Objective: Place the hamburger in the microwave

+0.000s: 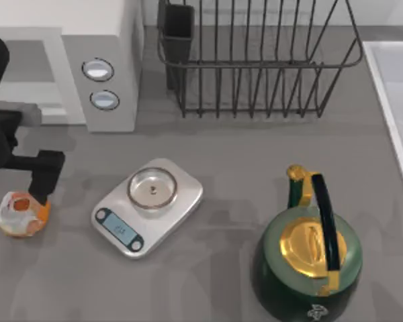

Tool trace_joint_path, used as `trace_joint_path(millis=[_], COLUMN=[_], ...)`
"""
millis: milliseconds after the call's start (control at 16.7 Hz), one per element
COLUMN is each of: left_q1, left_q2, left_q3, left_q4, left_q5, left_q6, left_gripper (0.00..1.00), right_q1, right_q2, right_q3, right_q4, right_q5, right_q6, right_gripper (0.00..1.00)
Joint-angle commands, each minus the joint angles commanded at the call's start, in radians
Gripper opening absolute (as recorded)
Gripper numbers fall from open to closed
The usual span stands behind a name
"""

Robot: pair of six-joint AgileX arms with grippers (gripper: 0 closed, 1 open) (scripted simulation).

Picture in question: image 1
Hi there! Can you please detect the black utensil holder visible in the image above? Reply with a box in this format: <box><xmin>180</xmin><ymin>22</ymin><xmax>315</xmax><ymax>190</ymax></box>
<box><xmin>157</xmin><ymin>0</ymin><xmax>195</xmax><ymax>90</ymax></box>

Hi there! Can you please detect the pale grey rounded box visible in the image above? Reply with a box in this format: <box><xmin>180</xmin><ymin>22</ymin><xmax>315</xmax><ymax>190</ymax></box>
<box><xmin>0</xmin><ymin>101</ymin><xmax>43</xmax><ymax>128</ymax></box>

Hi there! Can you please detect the dark wire dish rack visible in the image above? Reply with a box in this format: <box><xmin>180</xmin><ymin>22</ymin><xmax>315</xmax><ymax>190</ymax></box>
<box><xmin>156</xmin><ymin>0</ymin><xmax>364</xmax><ymax>119</ymax></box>

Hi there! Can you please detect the round glass bowl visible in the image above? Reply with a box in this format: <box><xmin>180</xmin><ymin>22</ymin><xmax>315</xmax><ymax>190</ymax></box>
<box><xmin>126</xmin><ymin>166</ymin><xmax>179</xmax><ymax>211</ymax></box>

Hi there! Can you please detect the round microwave knob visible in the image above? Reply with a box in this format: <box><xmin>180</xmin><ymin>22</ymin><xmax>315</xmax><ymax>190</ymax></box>
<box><xmin>89</xmin><ymin>89</ymin><xmax>121</xmax><ymax>111</ymax></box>
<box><xmin>81</xmin><ymin>57</ymin><xmax>116</xmax><ymax>83</ymax></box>

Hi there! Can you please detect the silver kitchen scale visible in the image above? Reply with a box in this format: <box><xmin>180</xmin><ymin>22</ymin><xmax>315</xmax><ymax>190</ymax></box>
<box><xmin>90</xmin><ymin>158</ymin><xmax>204</xmax><ymax>260</ymax></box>

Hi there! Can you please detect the green and gold kettle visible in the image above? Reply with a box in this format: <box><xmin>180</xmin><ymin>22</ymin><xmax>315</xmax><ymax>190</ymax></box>
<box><xmin>253</xmin><ymin>164</ymin><xmax>364</xmax><ymax>322</ymax></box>

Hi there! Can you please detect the orange and white cup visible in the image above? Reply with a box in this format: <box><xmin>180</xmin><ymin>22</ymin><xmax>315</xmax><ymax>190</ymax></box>
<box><xmin>0</xmin><ymin>191</ymin><xmax>52</xmax><ymax>239</ymax></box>

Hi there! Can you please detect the pale microwave oven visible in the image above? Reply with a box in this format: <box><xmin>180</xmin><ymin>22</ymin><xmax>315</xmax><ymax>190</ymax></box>
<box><xmin>0</xmin><ymin>26</ymin><xmax>144</xmax><ymax>133</ymax></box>

